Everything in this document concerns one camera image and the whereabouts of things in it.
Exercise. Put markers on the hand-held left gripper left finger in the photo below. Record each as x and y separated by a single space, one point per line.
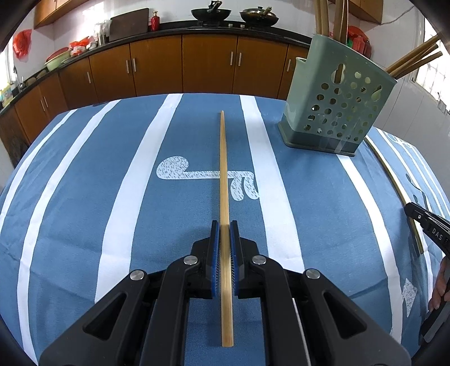
214 278

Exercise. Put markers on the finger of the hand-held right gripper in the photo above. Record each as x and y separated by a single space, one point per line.
429 225

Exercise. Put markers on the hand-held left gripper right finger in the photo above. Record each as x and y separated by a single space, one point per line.
235 278

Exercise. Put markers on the green perforated utensil holder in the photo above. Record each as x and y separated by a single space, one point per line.
316 81

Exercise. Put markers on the person's right hand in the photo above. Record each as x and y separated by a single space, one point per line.
442 285

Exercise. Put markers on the blue white striped tablecloth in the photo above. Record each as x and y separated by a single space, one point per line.
105 211

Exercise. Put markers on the window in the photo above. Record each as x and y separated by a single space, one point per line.
434 67

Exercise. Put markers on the brown wooden base cabinets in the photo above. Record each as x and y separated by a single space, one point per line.
158 67

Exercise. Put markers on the black kitchen countertop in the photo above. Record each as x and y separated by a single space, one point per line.
211 30

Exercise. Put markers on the black wok with lid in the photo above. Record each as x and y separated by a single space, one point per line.
258 18

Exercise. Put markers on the red bottle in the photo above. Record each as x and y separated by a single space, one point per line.
155 23

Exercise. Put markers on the red white plastic bag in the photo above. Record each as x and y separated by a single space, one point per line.
82 46

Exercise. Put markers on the brown cutting board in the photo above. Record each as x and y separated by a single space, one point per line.
128 24

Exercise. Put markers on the green basin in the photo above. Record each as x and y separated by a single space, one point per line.
57 61

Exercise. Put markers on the clear cups cluster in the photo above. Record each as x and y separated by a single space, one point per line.
102 33

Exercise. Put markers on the yellow box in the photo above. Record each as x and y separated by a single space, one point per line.
7 94

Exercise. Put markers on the metal faucet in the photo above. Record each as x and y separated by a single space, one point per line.
18 79

